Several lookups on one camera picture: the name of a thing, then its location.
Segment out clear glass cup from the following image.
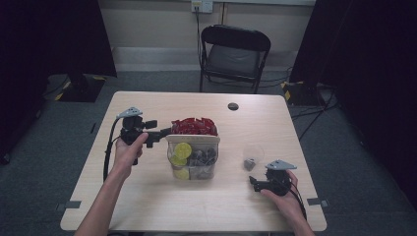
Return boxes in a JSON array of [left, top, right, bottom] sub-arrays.
[[242, 144, 266, 172]]

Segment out white wall socket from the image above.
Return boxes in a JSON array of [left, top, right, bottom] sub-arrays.
[[191, 0, 214, 14]]

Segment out black wall socket cable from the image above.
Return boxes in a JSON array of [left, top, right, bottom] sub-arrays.
[[195, 8, 203, 67]]

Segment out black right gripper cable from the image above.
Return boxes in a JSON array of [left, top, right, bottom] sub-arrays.
[[289, 182, 308, 221]]

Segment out black floor cables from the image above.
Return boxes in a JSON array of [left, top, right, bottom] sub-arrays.
[[288, 88, 339, 142]]

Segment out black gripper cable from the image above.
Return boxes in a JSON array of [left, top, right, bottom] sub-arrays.
[[289, 182, 308, 221], [102, 117, 123, 183]]

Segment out person's left hand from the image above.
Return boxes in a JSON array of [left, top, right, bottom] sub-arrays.
[[109, 132, 149, 180]]

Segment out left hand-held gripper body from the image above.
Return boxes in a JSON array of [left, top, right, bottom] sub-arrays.
[[116, 106, 149, 147]]

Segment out black stand base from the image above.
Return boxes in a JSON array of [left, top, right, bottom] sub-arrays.
[[58, 73, 106, 103], [280, 80, 327, 107]]

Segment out black curtain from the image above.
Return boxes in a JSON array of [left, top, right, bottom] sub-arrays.
[[289, 0, 417, 210], [0, 0, 118, 165]]

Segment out person's right hand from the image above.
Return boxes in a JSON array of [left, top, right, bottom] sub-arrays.
[[260, 169, 306, 224]]

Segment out clear plastic compartment box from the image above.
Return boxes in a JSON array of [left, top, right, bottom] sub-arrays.
[[165, 133, 221, 181]]

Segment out black folding chair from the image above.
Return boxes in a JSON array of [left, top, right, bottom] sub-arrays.
[[199, 24, 271, 94]]

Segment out pile of dark dried fruits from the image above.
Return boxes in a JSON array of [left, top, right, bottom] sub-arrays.
[[187, 147, 218, 166]]

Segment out dried lemon slice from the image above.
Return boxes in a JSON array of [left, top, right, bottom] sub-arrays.
[[169, 154, 188, 167], [173, 167, 191, 181], [173, 142, 193, 160]]

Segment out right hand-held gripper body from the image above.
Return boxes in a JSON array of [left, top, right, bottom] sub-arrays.
[[264, 159, 298, 197]]

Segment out grey tape strip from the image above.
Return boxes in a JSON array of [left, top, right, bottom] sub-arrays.
[[306, 197, 329, 207], [56, 200, 83, 212]]

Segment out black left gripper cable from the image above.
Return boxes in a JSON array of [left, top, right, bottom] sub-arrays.
[[102, 117, 123, 183]]

